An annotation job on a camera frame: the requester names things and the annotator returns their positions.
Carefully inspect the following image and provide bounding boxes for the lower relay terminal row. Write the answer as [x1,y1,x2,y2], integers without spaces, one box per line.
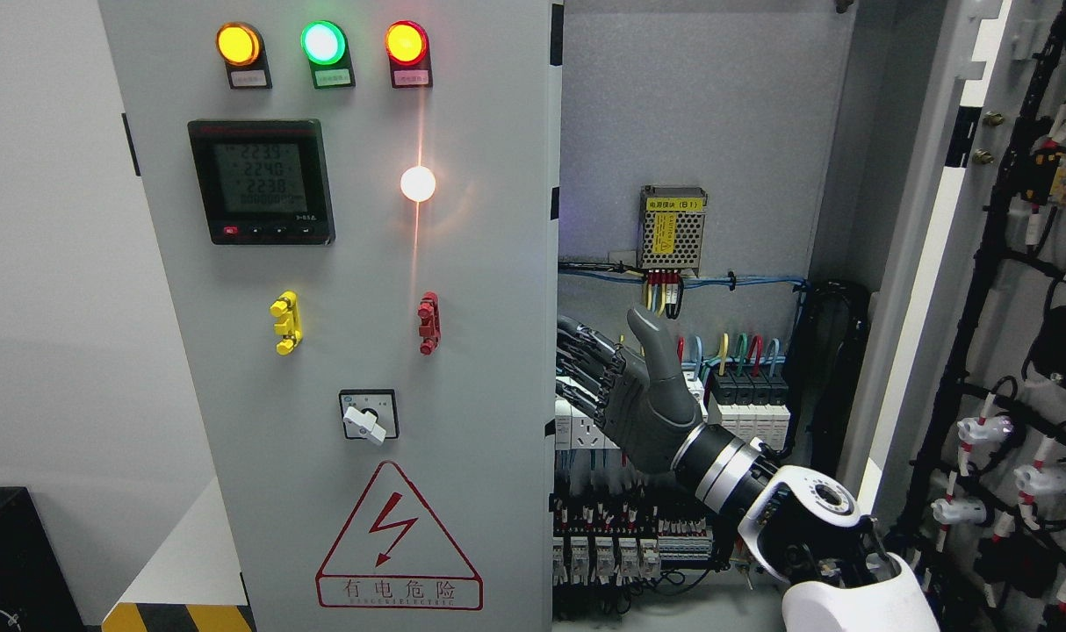
[548,453,734,588]

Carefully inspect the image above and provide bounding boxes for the black wire loom right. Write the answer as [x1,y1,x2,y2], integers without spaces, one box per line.
[792,280,872,479]

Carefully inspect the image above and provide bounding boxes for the black surge protector block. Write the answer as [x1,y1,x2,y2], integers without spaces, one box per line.
[706,370,791,451]

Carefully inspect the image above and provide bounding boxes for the metal mesh power supply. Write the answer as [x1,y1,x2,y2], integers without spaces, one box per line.
[637,185,709,269]

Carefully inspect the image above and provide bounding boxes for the white rotary selector switch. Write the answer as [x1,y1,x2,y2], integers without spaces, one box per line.
[339,389,400,445]

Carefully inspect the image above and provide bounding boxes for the red terminal handle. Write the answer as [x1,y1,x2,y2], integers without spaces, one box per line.
[417,291,442,356]

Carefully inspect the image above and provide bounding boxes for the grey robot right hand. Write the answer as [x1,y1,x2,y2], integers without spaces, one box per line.
[556,307,702,475]

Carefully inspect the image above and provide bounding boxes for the white glowing indicator light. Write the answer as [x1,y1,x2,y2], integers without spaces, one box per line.
[400,165,437,204]

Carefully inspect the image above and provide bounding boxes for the yellow indicator light left door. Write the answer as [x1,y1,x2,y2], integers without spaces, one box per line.
[215,21,272,90]

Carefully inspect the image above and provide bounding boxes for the red indicator light left door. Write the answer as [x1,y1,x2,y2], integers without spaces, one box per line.
[385,20,434,90]

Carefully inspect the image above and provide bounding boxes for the grey cabinet door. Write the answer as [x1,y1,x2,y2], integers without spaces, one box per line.
[99,1,560,631]
[811,1,1066,631]

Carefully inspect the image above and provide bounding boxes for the green indicator light left door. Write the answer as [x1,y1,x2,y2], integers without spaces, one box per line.
[300,20,356,90]

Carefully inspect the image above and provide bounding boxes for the white socket breaker row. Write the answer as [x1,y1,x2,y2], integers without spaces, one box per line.
[554,370,709,449]

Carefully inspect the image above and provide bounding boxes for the yellow terminal handle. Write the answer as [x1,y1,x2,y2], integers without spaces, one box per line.
[270,291,304,356]

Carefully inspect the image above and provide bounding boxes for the black digital power meter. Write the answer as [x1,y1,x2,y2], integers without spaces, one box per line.
[187,118,335,245]

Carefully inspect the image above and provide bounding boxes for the red electric warning sticker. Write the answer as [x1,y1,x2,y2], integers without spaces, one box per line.
[316,461,482,611]

